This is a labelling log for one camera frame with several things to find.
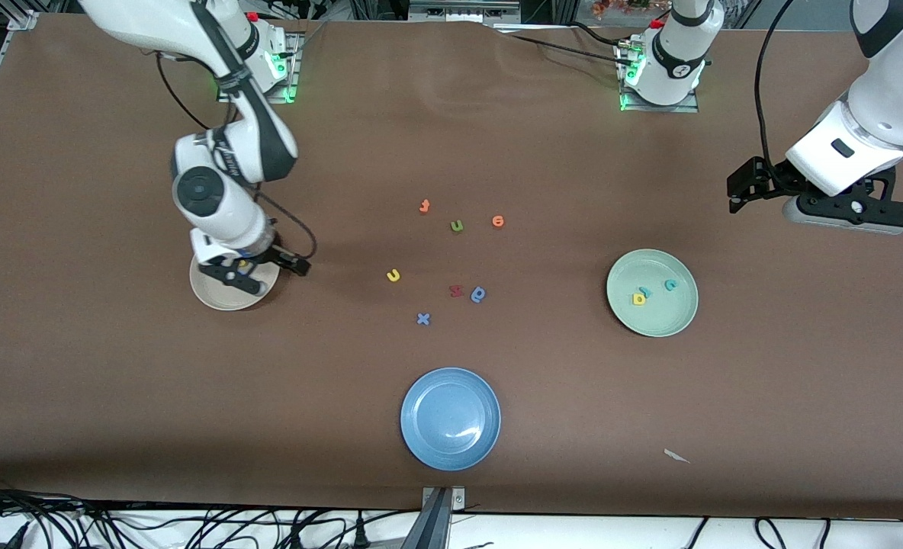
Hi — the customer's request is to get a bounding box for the beige brown plate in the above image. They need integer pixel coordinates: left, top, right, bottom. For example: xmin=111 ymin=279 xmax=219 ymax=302
xmin=189 ymin=252 xmax=281 ymax=312

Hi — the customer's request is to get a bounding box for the green plate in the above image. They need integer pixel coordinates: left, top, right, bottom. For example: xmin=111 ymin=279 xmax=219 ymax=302
xmin=606 ymin=249 xmax=699 ymax=338

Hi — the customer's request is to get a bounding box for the red orange flower decoration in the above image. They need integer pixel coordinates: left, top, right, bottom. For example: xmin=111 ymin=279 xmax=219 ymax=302
xmin=590 ymin=0 xmax=662 ymax=20

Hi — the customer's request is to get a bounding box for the blue plate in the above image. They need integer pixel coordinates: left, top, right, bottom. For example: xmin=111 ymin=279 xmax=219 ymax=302
xmin=400 ymin=367 xmax=502 ymax=471

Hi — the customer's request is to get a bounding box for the brown table cover sheet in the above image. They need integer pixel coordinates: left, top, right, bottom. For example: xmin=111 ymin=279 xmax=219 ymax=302
xmin=0 ymin=14 xmax=903 ymax=521

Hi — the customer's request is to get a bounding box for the grey metal equipment box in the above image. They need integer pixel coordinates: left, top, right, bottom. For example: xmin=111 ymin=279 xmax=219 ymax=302
xmin=408 ymin=0 xmax=522 ymax=24

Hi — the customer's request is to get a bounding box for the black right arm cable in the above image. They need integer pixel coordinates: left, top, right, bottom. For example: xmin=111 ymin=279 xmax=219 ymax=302
xmin=156 ymin=52 xmax=317 ymax=262

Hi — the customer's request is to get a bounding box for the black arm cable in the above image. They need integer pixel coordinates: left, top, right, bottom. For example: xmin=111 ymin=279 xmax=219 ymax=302
xmin=754 ymin=0 xmax=797 ymax=181
xmin=156 ymin=52 xmax=317 ymax=262

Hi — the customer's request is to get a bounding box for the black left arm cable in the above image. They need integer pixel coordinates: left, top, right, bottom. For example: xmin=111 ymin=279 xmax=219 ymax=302
xmin=754 ymin=0 xmax=797 ymax=181

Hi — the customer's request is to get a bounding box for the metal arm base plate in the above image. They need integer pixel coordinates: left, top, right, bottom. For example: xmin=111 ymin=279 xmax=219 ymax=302
xmin=217 ymin=30 xmax=301 ymax=104
xmin=615 ymin=38 xmax=701 ymax=114

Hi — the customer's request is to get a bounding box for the black cable on table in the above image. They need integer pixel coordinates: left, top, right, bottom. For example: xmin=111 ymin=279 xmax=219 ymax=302
xmin=506 ymin=33 xmax=625 ymax=68
xmin=570 ymin=21 xmax=629 ymax=48

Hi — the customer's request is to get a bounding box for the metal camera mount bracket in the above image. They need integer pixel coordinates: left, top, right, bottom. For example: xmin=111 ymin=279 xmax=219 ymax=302
xmin=400 ymin=486 xmax=468 ymax=549

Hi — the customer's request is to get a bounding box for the black floor cable bundle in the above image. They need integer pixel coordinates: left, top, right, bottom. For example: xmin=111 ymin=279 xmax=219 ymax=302
xmin=0 ymin=477 xmax=117 ymax=549

